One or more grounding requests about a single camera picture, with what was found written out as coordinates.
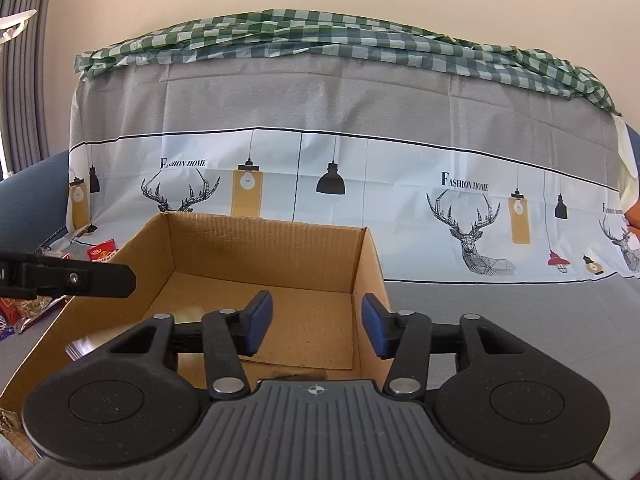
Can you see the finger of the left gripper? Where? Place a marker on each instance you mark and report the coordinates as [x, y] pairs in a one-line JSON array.
[[64, 277]]

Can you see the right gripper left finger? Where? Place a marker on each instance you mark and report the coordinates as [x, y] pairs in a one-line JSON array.
[[228, 334]]

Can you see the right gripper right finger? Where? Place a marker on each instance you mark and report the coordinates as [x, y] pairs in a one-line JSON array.
[[403, 338]]

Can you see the red long snack packet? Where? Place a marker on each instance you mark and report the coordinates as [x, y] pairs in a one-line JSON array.
[[103, 251]]

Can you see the green red snack bag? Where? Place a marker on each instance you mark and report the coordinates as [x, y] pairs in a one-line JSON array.
[[18, 315]]

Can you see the cardboard box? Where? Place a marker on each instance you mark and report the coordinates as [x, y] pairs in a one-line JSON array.
[[197, 263]]

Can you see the deer print sofa cover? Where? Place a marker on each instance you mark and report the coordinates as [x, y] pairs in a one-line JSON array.
[[457, 179]]

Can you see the orange cushion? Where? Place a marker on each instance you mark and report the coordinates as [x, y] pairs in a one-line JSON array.
[[632, 216]]

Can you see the grey curtain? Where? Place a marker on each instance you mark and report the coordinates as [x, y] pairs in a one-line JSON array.
[[23, 127]]

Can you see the green checkered cloth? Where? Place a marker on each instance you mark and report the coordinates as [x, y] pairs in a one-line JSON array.
[[283, 32]]

